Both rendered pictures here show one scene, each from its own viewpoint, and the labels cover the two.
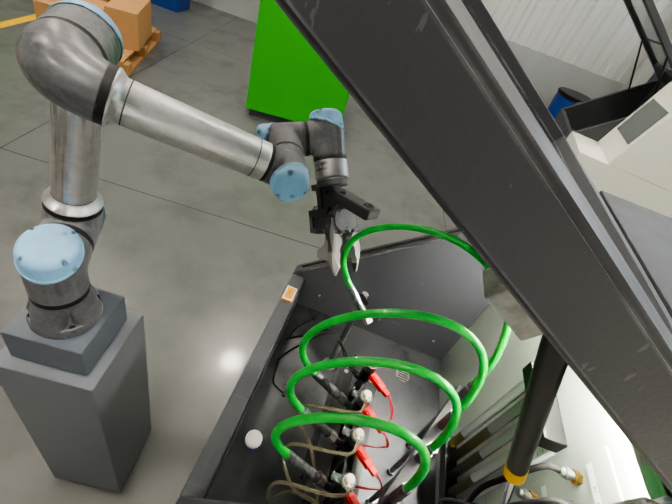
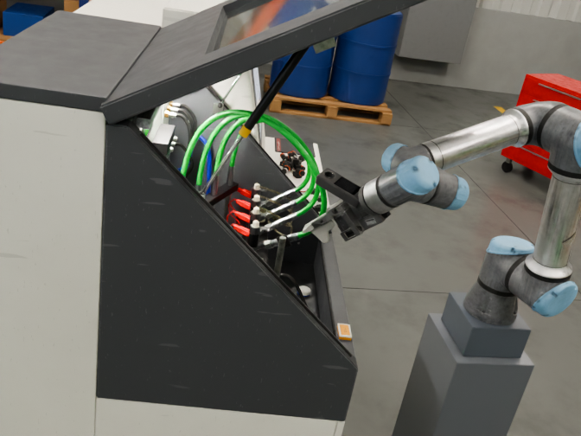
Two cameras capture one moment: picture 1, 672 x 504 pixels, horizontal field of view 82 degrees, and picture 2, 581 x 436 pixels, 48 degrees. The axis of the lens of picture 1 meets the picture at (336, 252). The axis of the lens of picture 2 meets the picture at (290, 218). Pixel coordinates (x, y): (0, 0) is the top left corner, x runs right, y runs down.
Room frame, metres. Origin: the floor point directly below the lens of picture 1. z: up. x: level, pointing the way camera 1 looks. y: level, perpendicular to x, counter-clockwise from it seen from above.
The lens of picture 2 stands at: (2.03, -0.25, 1.88)
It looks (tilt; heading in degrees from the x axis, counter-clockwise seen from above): 26 degrees down; 174
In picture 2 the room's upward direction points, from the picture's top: 10 degrees clockwise
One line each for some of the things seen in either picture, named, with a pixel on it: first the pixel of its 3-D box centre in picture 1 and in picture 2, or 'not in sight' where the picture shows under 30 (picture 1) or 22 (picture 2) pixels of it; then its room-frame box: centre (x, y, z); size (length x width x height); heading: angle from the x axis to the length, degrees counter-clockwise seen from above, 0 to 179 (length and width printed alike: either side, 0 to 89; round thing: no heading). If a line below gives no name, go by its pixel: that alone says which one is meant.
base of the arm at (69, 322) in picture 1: (63, 299); (494, 295); (0.46, 0.55, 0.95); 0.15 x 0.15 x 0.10
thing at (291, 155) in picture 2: not in sight; (294, 161); (-0.23, -0.01, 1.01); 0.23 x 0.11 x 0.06; 0
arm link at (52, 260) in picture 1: (54, 262); (507, 261); (0.47, 0.55, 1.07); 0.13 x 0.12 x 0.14; 25
